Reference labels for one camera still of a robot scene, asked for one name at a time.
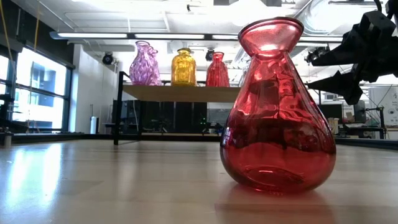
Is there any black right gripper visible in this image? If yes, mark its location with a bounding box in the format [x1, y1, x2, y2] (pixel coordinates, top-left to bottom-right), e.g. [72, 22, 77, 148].
[306, 0, 398, 106]

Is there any red ribbed flared glass vase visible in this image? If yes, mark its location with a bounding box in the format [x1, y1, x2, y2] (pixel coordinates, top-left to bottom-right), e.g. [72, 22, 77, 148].
[205, 52, 231, 88]

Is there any small yellow glass vase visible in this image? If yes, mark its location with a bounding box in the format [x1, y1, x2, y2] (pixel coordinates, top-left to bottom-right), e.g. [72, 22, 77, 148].
[170, 47, 197, 87]

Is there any purple squat glass vase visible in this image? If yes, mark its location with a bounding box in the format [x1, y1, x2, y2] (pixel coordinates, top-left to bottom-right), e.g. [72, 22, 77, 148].
[129, 40, 163, 86]

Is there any black ceiling spotlight cluster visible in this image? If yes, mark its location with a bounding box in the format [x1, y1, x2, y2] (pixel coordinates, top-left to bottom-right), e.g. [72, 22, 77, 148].
[304, 45, 330, 65]

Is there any black flat computer screen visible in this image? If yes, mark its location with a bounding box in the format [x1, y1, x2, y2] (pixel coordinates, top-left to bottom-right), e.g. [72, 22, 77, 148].
[318, 103, 345, 126]

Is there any black metal stand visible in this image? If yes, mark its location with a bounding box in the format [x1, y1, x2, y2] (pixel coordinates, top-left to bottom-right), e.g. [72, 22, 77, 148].
[366, 106, 387, 140]

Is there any red teardrop glass vase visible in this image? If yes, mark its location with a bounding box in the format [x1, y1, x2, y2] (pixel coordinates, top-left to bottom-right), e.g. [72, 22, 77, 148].
[220, 16, 337, 194]

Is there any long ceiling light bar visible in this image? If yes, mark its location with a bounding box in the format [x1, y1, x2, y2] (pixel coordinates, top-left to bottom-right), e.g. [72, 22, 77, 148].
[49, 30, 343, 44]

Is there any white machine enclosure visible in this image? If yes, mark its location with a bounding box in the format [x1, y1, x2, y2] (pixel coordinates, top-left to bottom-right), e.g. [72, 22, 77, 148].
[368, 86, 398, 127]

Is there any black metal table frame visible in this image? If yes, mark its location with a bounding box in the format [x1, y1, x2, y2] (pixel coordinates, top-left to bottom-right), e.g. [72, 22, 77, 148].
[0, 132, 398, 151]

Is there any large window black frame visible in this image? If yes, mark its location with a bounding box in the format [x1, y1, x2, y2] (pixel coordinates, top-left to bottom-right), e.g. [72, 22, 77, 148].
[0, 46, 75, 139]

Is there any yellow hanging strap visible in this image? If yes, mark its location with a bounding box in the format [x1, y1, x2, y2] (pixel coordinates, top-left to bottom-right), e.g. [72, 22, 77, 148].
[32, 0, 41, 54]

